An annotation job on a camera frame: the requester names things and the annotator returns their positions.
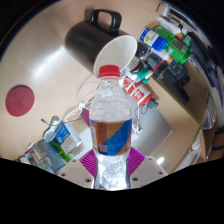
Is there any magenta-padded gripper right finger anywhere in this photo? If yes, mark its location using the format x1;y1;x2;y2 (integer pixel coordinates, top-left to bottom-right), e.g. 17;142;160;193
126;147;168;190

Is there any green plastic container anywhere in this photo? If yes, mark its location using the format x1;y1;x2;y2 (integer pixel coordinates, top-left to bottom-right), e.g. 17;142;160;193
156;25;193;64

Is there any black mug white inside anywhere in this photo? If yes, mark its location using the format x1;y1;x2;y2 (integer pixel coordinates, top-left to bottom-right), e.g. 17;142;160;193
64;9;138;78

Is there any white bottle blue cap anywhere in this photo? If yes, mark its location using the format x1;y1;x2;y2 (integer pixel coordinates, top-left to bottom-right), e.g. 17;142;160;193
138;27;168;53

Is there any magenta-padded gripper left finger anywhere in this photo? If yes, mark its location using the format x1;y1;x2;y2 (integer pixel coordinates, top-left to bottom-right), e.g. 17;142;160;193
58;148;99;190

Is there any white and blue carton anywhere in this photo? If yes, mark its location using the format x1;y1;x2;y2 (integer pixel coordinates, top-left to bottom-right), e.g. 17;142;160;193
49;120;83;155

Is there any red and white canister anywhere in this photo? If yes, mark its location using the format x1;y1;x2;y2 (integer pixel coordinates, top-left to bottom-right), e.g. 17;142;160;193
122;75;154;107

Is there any flat round red coaster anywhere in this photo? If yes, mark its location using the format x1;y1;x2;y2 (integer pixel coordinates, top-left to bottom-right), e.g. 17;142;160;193
5;85;36;118

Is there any light blue hairbrush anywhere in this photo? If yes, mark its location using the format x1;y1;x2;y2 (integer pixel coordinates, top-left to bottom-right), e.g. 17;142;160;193
40;114;61;143

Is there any clear red-capped water bottle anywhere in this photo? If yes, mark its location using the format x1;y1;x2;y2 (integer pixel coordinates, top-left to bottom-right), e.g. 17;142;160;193
89;64;134;192

